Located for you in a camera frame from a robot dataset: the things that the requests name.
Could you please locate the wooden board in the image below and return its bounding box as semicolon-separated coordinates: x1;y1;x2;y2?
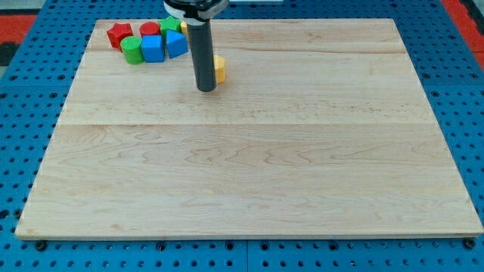
16;19;483;240

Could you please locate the red star block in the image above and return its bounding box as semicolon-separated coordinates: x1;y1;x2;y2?
107;23;133;51

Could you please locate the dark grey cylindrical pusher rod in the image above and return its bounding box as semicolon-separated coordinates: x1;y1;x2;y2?
188;20;217;92

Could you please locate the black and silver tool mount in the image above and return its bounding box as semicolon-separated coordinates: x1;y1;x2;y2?
163;0;229;25

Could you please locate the blue triangle block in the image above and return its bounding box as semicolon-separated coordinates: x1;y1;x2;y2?
166;30;188;59

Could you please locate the yellow heart block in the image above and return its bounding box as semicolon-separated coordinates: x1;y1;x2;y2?
180;21;189;37

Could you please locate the red cylinder block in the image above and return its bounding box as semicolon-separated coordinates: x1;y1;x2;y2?
139;21;161;37

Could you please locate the yellow hexagon block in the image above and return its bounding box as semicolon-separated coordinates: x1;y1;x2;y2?
214;55;226;84

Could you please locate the blue cube block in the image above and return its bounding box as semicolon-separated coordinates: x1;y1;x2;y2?
141;35;165;63

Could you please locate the green cylinder block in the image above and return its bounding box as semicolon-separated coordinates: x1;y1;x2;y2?
120;36;144;65

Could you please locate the green star block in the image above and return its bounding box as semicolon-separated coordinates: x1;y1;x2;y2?
158;16;182;39

